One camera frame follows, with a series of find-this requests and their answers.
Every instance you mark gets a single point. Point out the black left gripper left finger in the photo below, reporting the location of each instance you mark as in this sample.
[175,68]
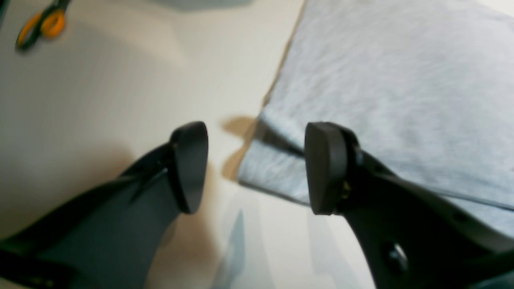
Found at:
[107,237]

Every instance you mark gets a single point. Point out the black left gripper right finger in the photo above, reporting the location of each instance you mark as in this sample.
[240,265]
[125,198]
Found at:
[411,238]

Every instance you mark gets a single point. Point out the grey T-shirt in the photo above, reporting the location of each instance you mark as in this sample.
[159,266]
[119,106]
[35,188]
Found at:
[426,85]

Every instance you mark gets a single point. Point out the orange handled scissors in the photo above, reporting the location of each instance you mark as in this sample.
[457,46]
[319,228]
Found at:
[49,24]

